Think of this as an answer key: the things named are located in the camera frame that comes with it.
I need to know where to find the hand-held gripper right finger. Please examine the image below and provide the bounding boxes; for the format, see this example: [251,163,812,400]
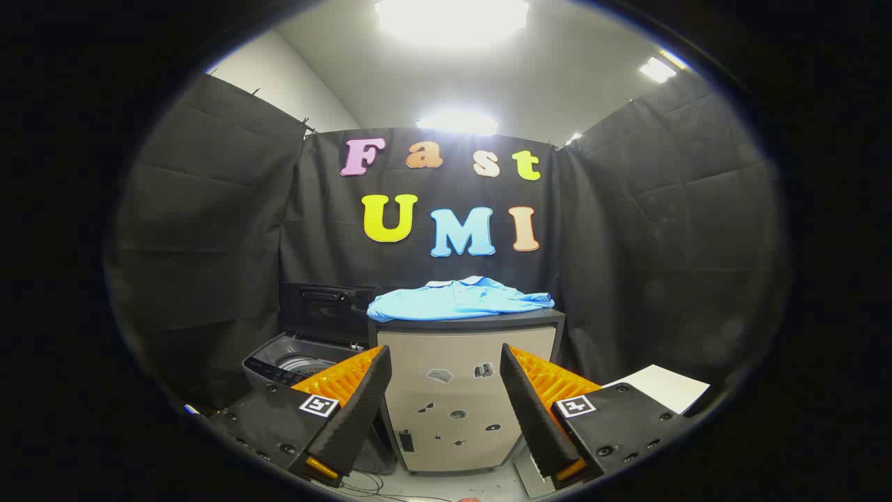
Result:
[500,343,687,490]

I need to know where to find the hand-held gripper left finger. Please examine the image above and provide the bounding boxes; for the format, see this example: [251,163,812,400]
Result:
[209,344,392,489]

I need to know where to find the dark washing machine lid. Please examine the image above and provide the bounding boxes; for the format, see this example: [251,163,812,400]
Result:
[279,282,383,347]

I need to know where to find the grey washing machine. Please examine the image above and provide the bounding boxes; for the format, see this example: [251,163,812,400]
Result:
[242,332,398,475]

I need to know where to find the light blue polo shirt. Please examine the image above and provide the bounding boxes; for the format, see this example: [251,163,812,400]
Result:
[367,276,555,323]

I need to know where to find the beige cabinet with dark top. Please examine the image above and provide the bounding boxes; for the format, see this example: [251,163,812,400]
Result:
[368,309,567,475]

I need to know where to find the white flat board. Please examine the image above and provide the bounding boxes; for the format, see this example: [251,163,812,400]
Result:
[603,364,712,416]

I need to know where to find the black backdrop cloth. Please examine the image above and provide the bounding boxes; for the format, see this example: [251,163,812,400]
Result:
[105,70,788,419]

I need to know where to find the small rectangular ceiling light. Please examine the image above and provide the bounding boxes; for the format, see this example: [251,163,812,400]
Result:
[639,56,678,84]

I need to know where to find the large ceiling light panel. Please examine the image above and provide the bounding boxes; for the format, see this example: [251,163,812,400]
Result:
[375,0,530,44]

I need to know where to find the thin black floor cables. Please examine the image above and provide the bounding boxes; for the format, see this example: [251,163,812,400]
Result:
[341,471,454,502]

